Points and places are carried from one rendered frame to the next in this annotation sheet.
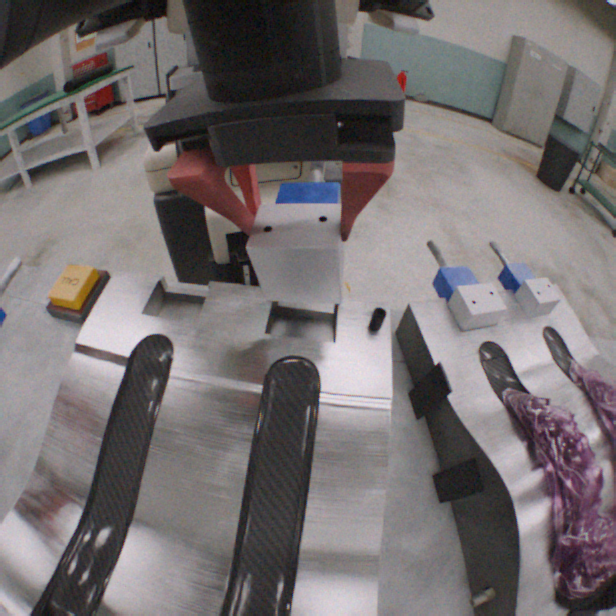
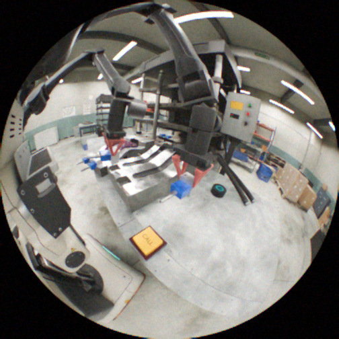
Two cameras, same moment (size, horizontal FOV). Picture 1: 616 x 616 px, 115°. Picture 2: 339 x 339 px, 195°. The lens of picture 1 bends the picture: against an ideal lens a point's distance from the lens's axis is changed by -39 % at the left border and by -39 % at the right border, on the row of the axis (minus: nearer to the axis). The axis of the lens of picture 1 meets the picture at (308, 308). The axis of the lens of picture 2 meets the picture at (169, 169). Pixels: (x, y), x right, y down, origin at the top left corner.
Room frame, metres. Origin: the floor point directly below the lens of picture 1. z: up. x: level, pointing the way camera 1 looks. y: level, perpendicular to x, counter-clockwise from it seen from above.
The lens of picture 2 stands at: (0.27, 0.40, 1.12)
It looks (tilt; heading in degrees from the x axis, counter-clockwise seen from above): 30 degrees down; 217
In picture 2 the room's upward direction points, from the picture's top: 9 degrees clockwise
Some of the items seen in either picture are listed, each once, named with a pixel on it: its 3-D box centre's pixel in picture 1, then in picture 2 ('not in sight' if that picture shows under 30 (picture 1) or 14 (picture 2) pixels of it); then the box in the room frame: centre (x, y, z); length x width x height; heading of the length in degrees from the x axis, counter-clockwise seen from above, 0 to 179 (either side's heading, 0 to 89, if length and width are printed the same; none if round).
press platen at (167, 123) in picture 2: not in sight; (181, 129); (-0.99, -0.45, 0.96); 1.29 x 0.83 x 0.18; 87
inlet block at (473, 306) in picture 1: (453, 280); (91, 166); (0.24, -0.16, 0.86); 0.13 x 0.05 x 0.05; 14
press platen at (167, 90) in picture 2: not in sight; (185, 96); (-0.99, -0.45, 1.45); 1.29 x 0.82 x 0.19; 87
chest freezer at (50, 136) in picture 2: not in sight; (46, 138); (2.45, -6.61, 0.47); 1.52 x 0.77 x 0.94; 0
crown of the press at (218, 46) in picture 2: not in sight; (189, 78); (-1.01, -0.46, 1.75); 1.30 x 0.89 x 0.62; 87
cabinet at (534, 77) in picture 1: (531, 92); not in sight; (5.12, -3.49, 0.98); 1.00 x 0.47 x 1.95; 90
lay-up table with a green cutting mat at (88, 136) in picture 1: (39, 133); not in sight; (2.74, 3.30, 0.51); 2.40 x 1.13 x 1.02; 94
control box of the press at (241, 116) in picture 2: not in sight; (224, 168); (-0.76, 0.33, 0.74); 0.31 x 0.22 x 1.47; 87
